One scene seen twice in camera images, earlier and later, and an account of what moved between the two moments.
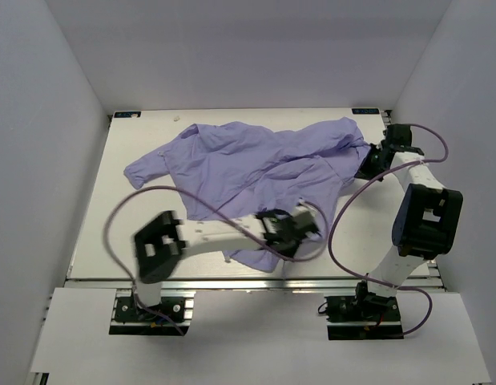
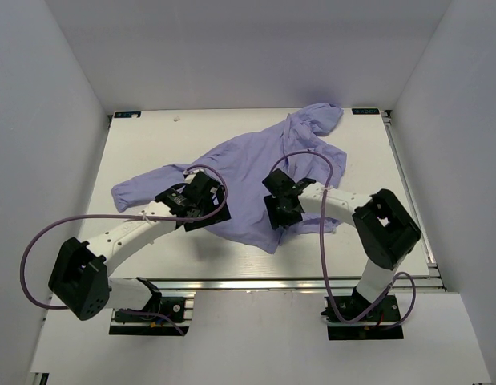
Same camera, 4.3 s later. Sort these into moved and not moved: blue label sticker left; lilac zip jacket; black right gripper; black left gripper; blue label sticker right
Moved: black left gripper; black right gripper; lilac zip jacket
Not moved: blue label sticker right; blue label sticker left
